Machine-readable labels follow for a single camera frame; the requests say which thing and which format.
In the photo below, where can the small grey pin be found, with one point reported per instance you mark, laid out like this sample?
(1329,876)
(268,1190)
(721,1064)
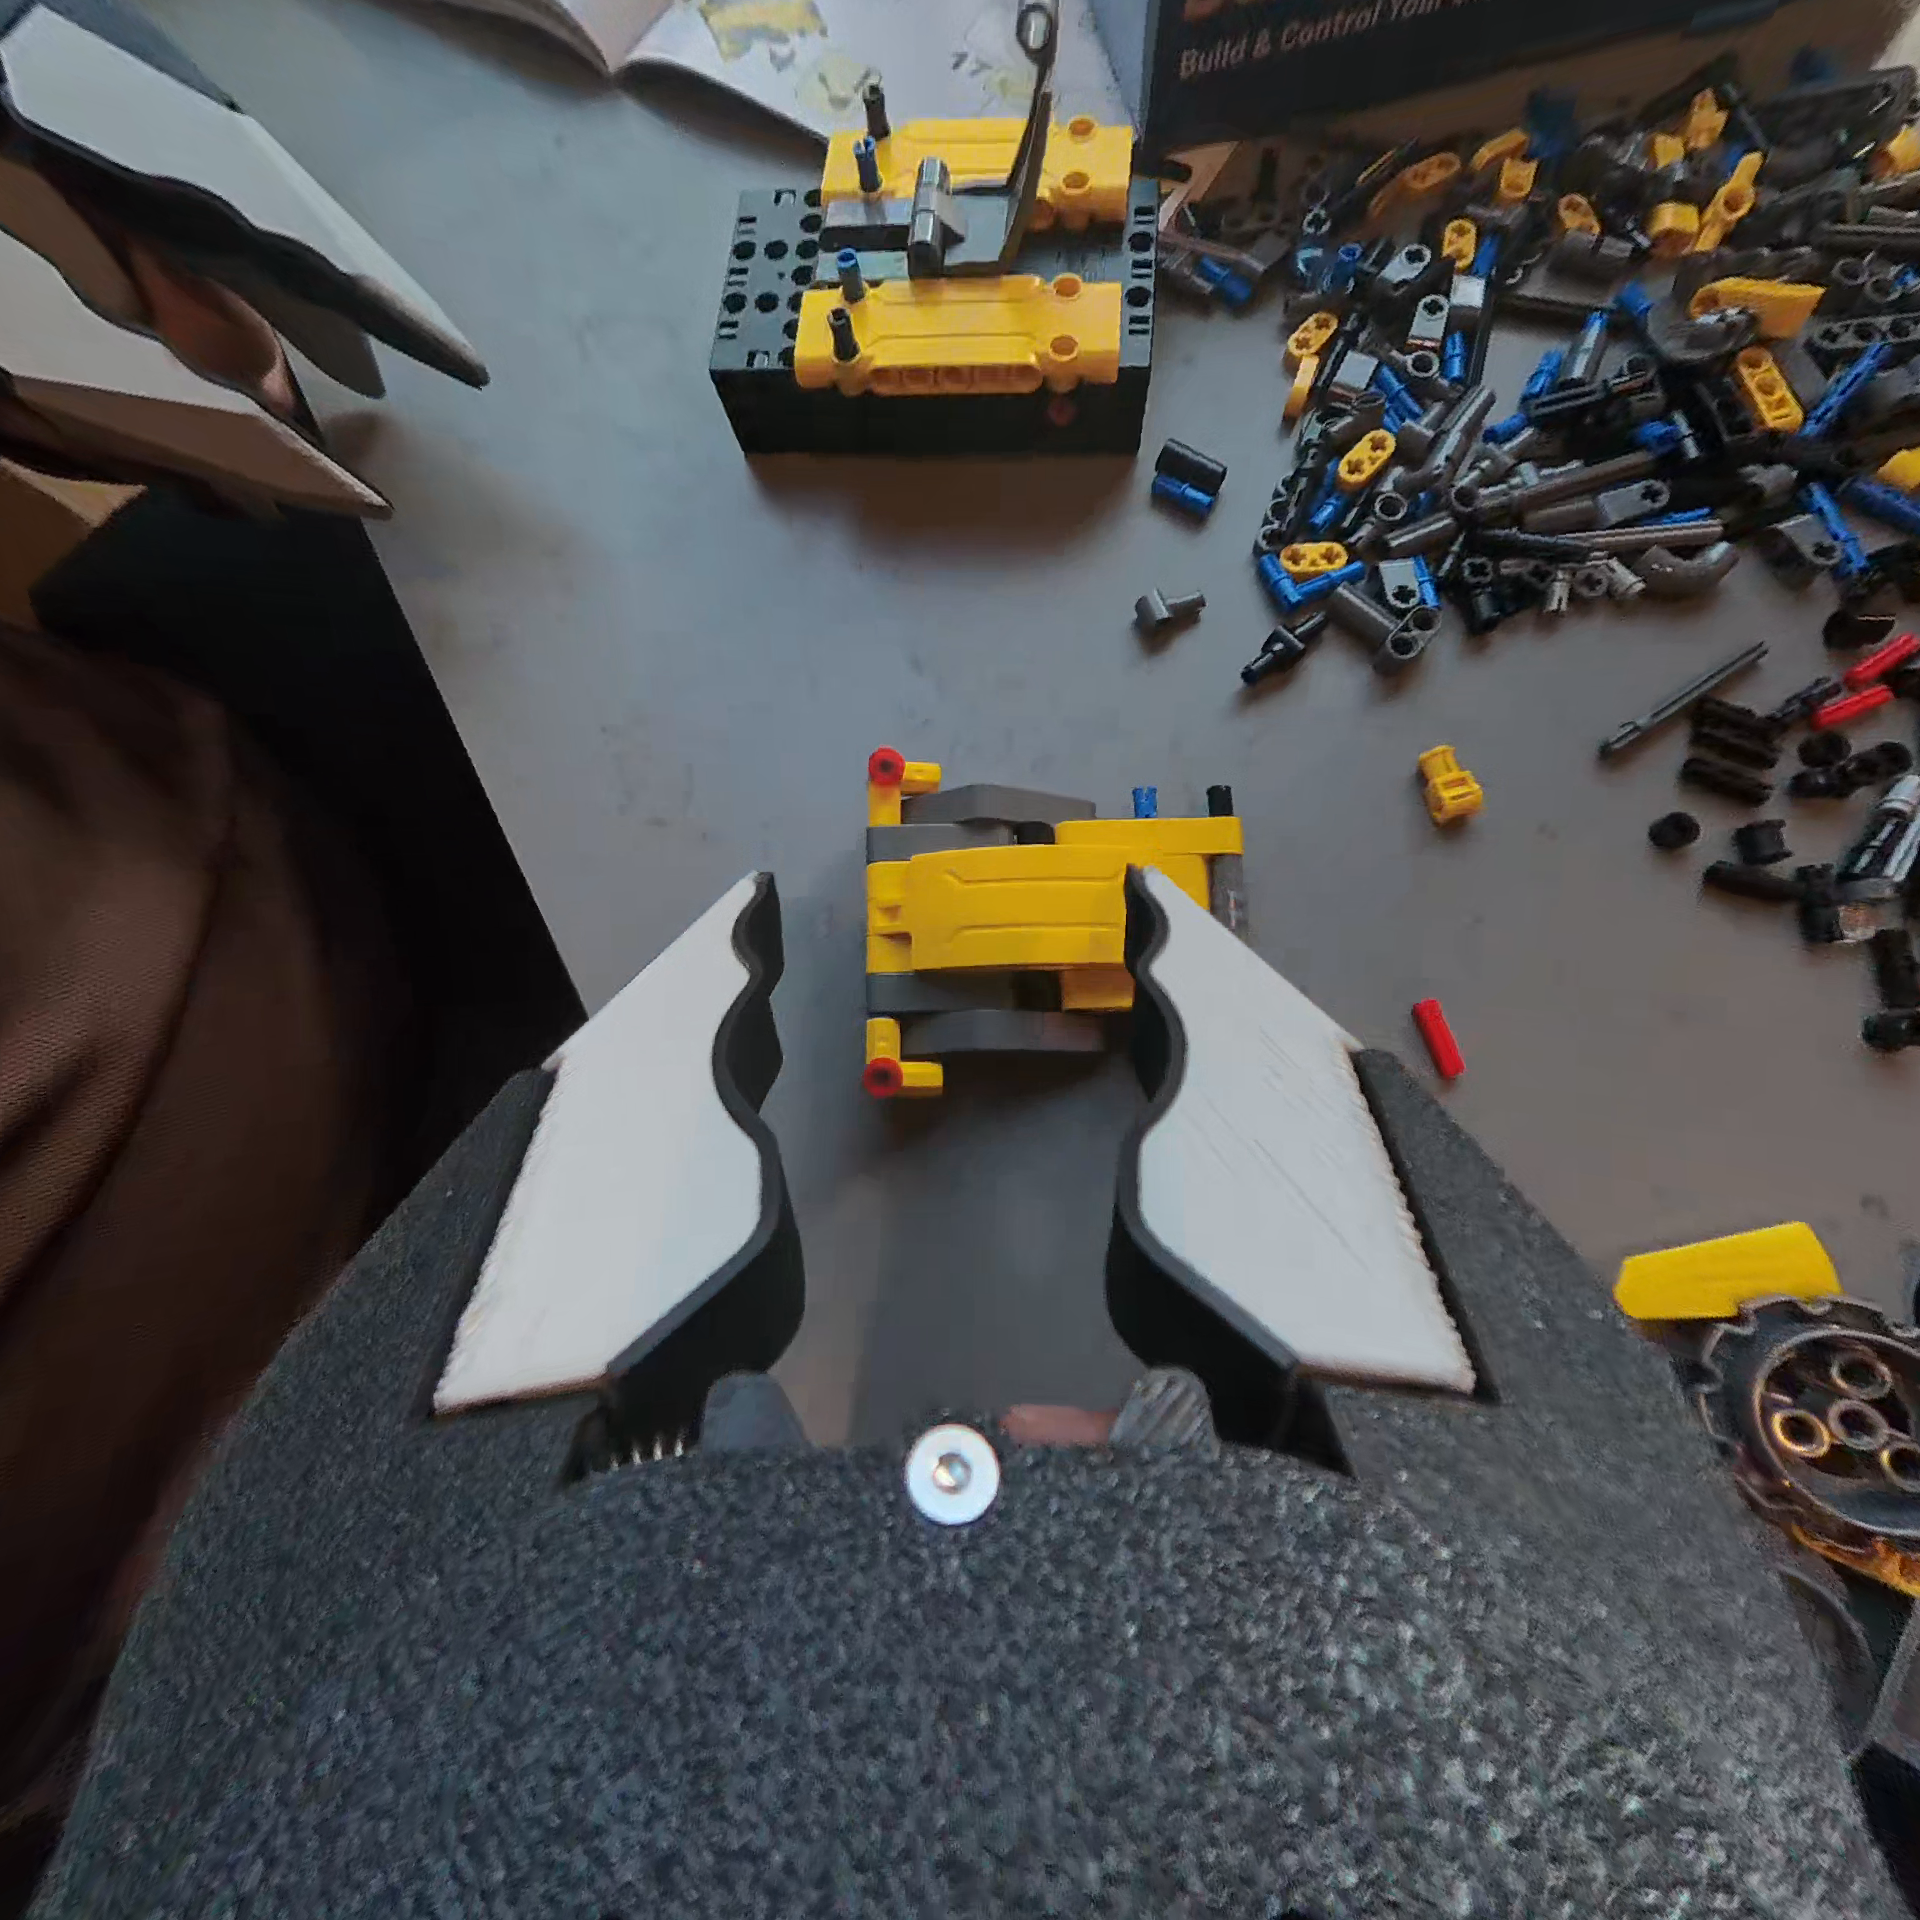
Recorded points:
(1164,611)

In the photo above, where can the yellow curved panel piece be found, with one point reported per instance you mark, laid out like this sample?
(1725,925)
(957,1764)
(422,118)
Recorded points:
(1727,1276)

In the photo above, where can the black axle rod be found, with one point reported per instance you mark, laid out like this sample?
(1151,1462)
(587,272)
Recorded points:
(1681,699)

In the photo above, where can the small yellow connector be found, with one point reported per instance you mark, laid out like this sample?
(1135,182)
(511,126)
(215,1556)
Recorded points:
(1451,784)

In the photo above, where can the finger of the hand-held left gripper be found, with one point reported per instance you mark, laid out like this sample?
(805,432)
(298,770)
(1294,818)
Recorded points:
(181,136)
(153,435)

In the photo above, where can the yellow curved brick assembly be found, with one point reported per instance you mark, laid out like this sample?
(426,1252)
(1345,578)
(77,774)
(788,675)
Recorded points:
(990,902)

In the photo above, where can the yellow and black brick assembly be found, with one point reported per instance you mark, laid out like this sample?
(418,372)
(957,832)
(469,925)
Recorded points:
(961,332)

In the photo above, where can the instruction booklet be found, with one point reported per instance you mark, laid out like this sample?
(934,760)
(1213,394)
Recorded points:
(813,47)

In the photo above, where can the person in brown shirt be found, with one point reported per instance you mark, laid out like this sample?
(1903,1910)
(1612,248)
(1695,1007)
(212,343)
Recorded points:
(181,1200)

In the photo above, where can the pile of small brick parts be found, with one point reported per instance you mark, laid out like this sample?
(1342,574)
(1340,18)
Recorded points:
(1562,391)

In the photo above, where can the grey desk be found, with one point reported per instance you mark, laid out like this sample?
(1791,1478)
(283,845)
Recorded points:
(602,692)

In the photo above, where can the blue cardboard kit box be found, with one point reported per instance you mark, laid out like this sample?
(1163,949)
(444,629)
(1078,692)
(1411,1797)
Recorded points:
(1441,61)

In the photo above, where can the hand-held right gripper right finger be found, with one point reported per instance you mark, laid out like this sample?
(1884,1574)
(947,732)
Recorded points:
(1306,1230)

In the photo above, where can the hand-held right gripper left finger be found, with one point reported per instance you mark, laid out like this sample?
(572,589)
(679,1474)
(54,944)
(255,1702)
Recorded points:
(631,1230)

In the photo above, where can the red pin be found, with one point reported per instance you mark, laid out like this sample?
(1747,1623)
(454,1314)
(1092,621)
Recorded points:
(1438,1038)

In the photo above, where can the pile of wheels and tires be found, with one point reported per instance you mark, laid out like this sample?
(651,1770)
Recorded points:
(1833,1411)

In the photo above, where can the black and blue pin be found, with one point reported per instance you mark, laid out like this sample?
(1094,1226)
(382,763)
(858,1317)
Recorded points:
(1189,478)

